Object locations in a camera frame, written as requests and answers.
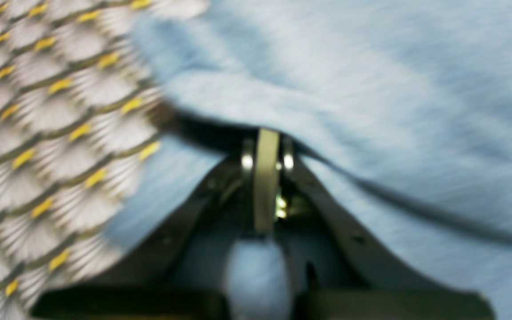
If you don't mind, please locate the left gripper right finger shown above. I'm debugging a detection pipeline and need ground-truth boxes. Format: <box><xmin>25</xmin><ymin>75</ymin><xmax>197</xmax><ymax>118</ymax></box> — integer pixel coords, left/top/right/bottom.
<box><xmin>278</xmin><ymin>138</ymin><xmax>496</xmax><ymax>320</ymax></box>

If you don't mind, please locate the blue T-shirt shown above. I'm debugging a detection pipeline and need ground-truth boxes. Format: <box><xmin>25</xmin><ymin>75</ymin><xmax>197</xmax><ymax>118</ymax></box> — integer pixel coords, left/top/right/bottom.
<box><xmin>105</xmin><ymin>0</ymin><xmax>512</xmax><ymax>320</ymax></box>

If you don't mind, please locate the fan-patterned tablecloth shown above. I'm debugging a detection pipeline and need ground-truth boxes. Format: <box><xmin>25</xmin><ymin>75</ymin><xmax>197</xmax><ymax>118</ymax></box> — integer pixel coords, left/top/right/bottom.
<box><xmin>0</xmin><ymin>0</ymin><xmax>211</xmax><ymax>320</ymax></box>

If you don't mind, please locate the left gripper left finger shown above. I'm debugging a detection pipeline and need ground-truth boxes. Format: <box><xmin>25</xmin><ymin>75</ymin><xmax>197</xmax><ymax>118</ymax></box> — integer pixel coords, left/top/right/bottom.
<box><xmin>31</xmin><ymin>138</ymin><xmax>256</xmax><ymax>320</ymax></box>

